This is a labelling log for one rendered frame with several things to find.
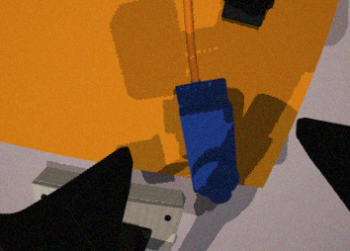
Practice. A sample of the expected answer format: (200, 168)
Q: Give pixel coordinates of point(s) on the orange flat panel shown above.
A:
(83, 78)

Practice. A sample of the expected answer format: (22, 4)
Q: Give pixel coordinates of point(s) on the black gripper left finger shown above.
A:
(83, 215)

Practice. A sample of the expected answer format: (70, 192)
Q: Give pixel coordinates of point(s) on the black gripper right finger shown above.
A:
(328, 147)

